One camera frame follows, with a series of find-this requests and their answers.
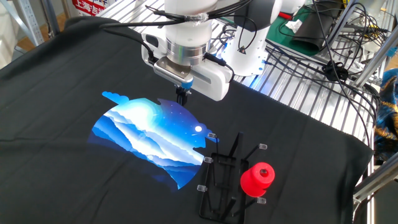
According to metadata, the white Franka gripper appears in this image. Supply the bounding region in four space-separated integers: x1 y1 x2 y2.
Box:
141 32 234 106

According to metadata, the red plastic cup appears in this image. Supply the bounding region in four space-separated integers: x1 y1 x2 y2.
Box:
239 161 276 198

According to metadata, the green mat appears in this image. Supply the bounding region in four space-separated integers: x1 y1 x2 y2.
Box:
266 7 330 57

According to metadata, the black cloth with blue print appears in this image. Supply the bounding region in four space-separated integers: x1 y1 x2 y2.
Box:
0 16 374 224

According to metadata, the red and white sign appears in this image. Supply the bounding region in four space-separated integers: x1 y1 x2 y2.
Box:
71 0 108 17

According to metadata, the white paper scrap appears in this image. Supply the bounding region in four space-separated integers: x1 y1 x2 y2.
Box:
284 19 303 34

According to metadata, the black rolled pouch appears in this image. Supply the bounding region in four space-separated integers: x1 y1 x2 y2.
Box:
290 2 343 52

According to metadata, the dark metal pole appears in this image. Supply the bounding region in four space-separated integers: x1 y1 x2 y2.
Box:
40 0 60 37

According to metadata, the blue patterned fabric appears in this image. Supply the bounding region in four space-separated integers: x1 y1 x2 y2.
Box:
373 68 398 162

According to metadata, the silver camera box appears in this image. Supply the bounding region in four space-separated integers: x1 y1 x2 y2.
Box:
153 56 194 90

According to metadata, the black camera cable plug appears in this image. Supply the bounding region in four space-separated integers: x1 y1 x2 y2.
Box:
203 52 236 82

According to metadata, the black wire cup rack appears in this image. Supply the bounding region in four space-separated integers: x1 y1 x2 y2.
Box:
197 131 268 223

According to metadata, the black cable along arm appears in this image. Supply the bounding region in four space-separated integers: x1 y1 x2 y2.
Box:
99 0 254 66

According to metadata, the black round cable clip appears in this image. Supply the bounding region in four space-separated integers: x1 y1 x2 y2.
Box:
322 60 349 82

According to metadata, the grey perforated steel post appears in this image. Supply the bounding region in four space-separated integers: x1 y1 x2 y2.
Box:
12 0 45 47

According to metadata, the black cable tangle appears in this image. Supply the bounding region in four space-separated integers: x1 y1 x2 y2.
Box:
264 0 386 150

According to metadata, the aluminium frame bar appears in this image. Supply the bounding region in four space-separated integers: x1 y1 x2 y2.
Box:
353 161 398 203
353 30 398 90

